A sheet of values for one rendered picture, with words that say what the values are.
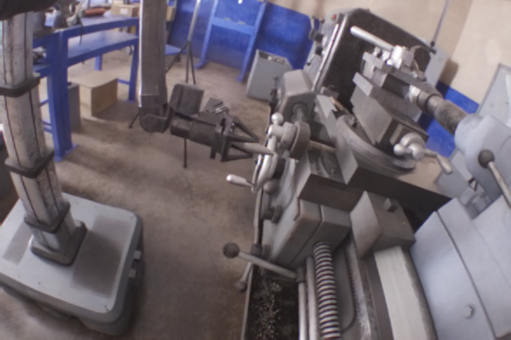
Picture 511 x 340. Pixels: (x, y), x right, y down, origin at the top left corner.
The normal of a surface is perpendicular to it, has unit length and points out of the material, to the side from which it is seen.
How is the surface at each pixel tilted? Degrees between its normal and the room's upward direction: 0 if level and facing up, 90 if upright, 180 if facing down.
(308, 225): 90
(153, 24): 78
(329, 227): 90
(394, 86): 90
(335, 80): 90
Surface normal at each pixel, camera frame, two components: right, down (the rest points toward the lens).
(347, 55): -0.09, 0.50
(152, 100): 0.08, 0.36
